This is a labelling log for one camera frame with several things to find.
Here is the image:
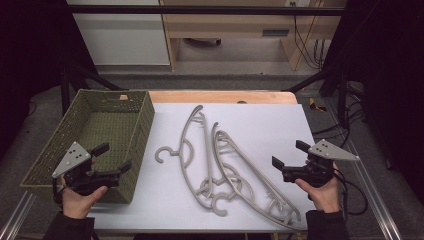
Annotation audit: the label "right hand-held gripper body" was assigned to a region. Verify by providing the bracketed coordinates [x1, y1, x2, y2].
[281, 138, 361, 189]

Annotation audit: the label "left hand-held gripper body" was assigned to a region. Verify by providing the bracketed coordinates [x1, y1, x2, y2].
[52, 141, 122, 197]

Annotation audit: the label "grey plastic clothes hanger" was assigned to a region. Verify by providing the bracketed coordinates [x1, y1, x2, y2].
[154, 104, 215, 210]
[199, 121, 292, 224]
[210, 129, 303, 232]

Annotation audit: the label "green woven basket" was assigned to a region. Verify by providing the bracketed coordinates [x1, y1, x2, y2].
[20, 88, 156, 205]

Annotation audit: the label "person's right hand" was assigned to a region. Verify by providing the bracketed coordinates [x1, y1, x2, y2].
[294, 161, 341, 214]

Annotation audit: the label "person's left hand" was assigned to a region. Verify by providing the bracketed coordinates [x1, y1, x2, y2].
[60, 176, 109, 220]

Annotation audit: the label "white table cover sheet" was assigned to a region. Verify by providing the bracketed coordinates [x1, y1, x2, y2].
[89, 102, 334, 233]

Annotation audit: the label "yellow and black tool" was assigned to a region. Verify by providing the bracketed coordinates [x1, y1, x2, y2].
[308, 96, 328, 113]

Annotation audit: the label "wooden table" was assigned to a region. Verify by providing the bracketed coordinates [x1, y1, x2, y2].
[148, 90, 298, 105]

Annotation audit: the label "black curtain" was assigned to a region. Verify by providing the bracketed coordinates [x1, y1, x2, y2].
[0, 0, 98, 161]
[319, 0, 424, 205]

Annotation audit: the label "white cabinet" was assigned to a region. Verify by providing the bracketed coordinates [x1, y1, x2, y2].
[65, 0, 171, 67]

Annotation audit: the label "light wooden desk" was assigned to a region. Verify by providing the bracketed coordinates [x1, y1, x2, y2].
[159, 0, 346, 72]

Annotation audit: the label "black floor cables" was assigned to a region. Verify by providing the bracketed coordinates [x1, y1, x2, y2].
[311, 79, 367, 149]

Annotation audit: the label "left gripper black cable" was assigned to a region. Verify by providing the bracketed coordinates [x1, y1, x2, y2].
[51, 177, 67, 205]

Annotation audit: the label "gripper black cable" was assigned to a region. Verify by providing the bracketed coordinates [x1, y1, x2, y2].
[333, 169, 370, 216]
[51, 177, 67, 205]

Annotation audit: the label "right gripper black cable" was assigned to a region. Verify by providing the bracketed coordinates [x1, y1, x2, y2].
[333, 169, 370, 216]

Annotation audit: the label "black frame strut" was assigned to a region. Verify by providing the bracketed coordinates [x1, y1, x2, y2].
[285, 63, 352, 128]
[59, 62, 125, 115]

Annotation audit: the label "aluminium rail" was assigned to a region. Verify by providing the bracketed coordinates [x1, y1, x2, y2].
[323, 96, 405, 240]
[0, 191, 38, 240]

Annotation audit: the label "black cables under desk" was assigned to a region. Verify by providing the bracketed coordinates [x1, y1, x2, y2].
[289, 1, 332, 71]

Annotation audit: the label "black horizontal frame bar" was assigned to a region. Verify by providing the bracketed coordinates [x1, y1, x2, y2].
[65, 4, 347, 17]

